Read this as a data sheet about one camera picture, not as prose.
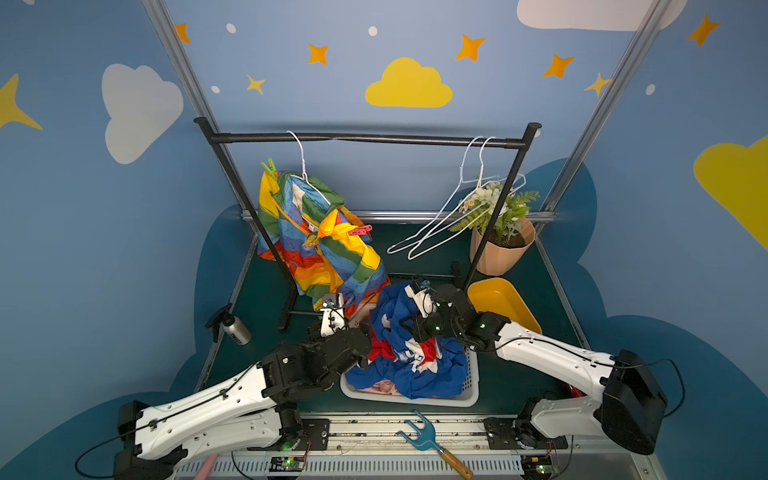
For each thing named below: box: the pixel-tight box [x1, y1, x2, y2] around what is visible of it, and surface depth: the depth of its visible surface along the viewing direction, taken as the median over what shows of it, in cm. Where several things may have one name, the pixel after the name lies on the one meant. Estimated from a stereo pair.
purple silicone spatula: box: [194, 454, 220, 480], surface depth 70 cm
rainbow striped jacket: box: [257, 171, 391, 320], surface depth 72 cm
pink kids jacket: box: [357, 379, 402, 396], surface depth 76 cm
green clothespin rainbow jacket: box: [260, 157, 277, 181], surface depth 73 cm
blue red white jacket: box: [346, 283, 470, 400], surface depth 76 cm
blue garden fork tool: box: [396, 409, 473, 480], surface depth 74 cm
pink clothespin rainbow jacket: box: [348, 224, 373, 237], surface depth 64 cm
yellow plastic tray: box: [467, 277, 543, 334], surface depth 100 cm
